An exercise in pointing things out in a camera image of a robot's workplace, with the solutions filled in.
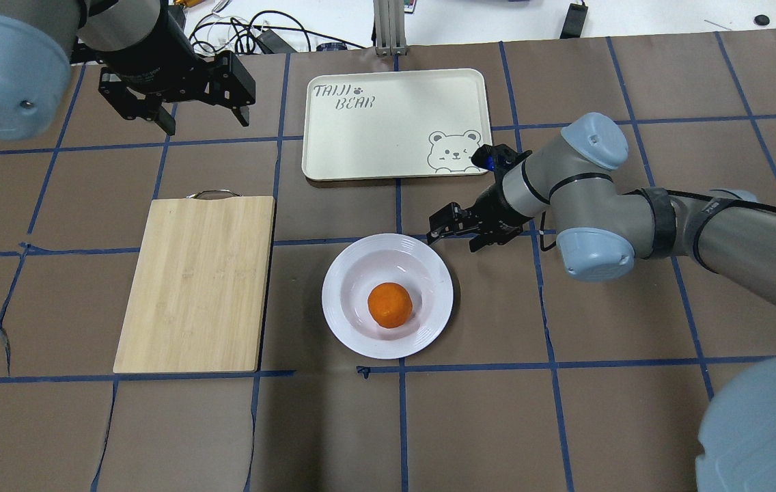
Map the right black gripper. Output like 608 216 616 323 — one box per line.
426 182 532 253

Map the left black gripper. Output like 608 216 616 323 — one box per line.
98 7 256 136

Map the orange fruit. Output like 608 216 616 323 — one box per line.
367 282 413 329

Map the white round plate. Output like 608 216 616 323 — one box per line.
320 233 454 360

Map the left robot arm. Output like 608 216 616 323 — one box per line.
0 1 256 140

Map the cream bear tray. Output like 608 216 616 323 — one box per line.
301 68 492 182

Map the brown paper table cover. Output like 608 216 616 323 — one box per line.
0 30 776 491

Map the bamboo cutting board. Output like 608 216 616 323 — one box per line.
113 195 276 374

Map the black power adapter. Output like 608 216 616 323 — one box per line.
559 1 588 40

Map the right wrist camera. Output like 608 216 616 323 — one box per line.
471 144 521 175

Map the aluminium frame post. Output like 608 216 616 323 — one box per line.
373 0 408 57

